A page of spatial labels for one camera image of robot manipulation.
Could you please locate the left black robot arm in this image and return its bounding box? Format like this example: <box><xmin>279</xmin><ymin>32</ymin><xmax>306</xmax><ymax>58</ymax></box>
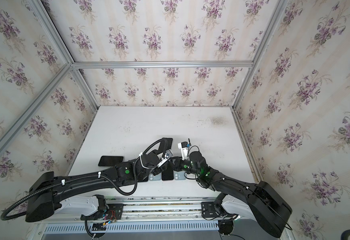
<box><xmin>25</xmin><ymin>150</ymin><xmax>172</xmax><ymax>223</ymax></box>

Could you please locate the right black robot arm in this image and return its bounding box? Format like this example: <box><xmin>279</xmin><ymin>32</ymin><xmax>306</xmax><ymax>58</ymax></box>
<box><xmin>169</xmin><ymin>151</ymin><xmax>293</xmax><ymax>238</ymax></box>

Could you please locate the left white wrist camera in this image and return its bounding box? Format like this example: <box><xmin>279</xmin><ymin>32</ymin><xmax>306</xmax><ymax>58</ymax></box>
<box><xmin>157</xmin><ymin>149</ymin><xmax>173</xmax><ymax>168</ymax></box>

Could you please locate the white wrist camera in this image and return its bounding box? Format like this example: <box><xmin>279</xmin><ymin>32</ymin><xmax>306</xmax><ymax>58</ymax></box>
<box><xmin>178</xmin><ymin>139</ymin><xmax>192</xmax><ymax>161</ymax></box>
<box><xmin>157</xmin><ymin>149</ymin><xmax>173</xmax><ymax>168</ymax></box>

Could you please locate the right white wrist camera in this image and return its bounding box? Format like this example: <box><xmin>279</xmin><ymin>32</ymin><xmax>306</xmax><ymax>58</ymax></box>
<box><xmin>178</xmin><ymin>139</ymin><xmax>192</xmax><ymax>161</ymax></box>

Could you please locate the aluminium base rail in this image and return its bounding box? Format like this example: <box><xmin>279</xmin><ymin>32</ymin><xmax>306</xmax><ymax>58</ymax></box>
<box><xmin>33</xmin><ymin>194</ymin><xmax>287</xmax><ymax>224</ymax></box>

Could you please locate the aluminium cage frame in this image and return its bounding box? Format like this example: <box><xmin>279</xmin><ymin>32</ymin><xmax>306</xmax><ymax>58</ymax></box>
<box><xmin>0</xmin><ymin>0</ymin><xmax>290</xmax><ymax>175</ymax></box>

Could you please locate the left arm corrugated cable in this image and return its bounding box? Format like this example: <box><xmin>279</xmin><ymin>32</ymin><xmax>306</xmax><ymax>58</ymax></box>
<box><xmin>0</xmin><ymin>138</ymin><xmax>168</xmax><ymax>221</ymax></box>

